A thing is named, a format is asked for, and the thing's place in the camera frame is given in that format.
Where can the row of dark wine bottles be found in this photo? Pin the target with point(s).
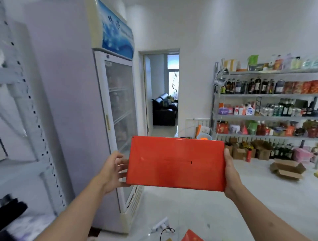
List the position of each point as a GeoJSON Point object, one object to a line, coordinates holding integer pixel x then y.
{"type": "Point", "coordinates": [280, 151]}

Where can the row of mixed goods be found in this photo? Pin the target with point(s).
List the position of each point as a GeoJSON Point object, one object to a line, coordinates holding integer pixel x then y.
{"type": "Point", "coordinates": [260, 129]}

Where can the cluster of brown cartons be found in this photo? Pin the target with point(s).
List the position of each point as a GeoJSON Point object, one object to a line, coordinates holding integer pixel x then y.
{"type": "Point", "coordinates": [238, 152]}

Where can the purple round tub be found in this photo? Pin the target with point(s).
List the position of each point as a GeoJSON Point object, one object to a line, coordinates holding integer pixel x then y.
{"type": "Point", "coordinates": [224, 111]}

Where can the white radiator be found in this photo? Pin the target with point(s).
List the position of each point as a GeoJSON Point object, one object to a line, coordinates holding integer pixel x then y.
{"type": "Point", "coordinates": [191, 126]}

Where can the cluster of white red bottles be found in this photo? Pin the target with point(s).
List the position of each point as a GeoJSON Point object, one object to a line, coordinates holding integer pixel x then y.
{"type": "Point", "coordinates": [249, 110]}

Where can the white display fridge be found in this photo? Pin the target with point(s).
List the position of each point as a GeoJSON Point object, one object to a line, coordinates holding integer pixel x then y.
{"type": "Point", "coordinates": [69, 99]}

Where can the grey metal shelves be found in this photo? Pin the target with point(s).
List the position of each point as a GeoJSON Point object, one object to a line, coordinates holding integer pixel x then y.
{"type": "Point", "coordinates": [26, 96]}

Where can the red fire extinguisher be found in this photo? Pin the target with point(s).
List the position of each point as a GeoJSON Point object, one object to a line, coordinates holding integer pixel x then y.
{"type": "Point", "coordinates": [249, 156]}

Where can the row of assorted packets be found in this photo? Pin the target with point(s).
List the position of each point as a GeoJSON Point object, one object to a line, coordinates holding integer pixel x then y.
{"type": "Point", "coordinates": [253, 62]}

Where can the row of drink cans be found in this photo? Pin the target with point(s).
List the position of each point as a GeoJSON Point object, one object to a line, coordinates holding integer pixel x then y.
{"type": "Point", "coordinates": [270, 111]}

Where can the white power strip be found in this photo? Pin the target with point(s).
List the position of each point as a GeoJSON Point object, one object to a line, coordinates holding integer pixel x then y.
{"type": "Point", "coordinates": [160, 224]}

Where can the row of orange snack packets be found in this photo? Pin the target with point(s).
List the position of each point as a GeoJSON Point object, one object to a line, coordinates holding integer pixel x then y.
{"type": "Point", "coordinates": [300, 87]}

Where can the black leather sofa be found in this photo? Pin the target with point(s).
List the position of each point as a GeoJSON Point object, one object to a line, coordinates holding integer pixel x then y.
{"type": "Point", "coordinates": [164, 111]}

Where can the person's left forearm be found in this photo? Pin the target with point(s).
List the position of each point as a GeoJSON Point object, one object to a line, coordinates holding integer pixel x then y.
{"type": "Point", "coordinates": [74, 216]}

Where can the steel goods rack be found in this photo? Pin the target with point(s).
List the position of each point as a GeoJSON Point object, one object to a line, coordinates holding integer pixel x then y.
{"type": "Point", "coordinates": [260, 95]}

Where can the person's right forearm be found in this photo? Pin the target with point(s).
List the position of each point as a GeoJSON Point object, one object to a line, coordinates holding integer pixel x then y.
{"type": "Point", "coordinates": [268, 221]}

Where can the person's right hand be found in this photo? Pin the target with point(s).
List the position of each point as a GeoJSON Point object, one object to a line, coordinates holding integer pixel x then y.
{"type": "Point", "coordinates": [232, 178]}

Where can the row of dark sauce bottles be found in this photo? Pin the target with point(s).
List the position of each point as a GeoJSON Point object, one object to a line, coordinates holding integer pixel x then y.
{"type": "Point", "coordinates": [256, 87]}

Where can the open cardboard carton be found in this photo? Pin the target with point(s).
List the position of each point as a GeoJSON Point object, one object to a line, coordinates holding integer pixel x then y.
{"type": "Point", "coordinates": [288, 170]}

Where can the large red cartoon gift box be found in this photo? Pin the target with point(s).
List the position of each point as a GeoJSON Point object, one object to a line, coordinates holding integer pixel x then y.
{"type": "Point", "coordinates": [174, 163]}

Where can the yellow wooden table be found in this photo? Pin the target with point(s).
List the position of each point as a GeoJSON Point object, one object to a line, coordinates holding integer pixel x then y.
{"type": "Point", "coordinates": [316, 174]}

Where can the pink basket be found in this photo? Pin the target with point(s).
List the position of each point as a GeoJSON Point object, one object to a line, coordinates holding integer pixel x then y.
{"type": "Point", "coordinates": [302, 155]}

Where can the purple patterned white bag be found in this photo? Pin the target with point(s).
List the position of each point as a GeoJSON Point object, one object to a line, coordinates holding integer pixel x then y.
{"type": "Point", "coordinates": [29, 228]}

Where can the row of green glass bottles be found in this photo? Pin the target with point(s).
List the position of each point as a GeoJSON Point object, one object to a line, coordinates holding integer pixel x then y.
{"type": "Point", "coordinates": [287, 109]}

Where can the person's left hand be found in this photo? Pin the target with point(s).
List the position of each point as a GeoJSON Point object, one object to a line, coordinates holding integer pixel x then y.
{"type": "Point", "coordinates": [113, 173]}

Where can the blue basin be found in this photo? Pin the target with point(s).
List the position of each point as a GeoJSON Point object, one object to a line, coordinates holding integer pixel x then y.
{"type": "Point", "coordinates": [210, 137]}

